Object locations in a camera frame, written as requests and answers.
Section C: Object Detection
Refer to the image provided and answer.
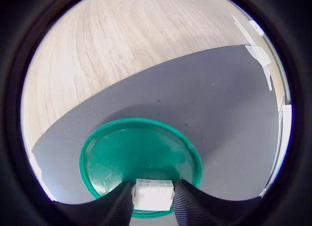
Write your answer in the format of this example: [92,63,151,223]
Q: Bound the small white plastic terminal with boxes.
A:
[131,178,175,211]

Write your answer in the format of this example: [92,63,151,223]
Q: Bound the round green lid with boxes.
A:
[78,117,204,220]

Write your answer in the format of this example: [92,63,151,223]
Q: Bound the dark grey mat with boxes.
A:
[31,44,285,221]

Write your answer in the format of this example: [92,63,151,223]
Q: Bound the small white bracket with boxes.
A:
[248,19,266,38]

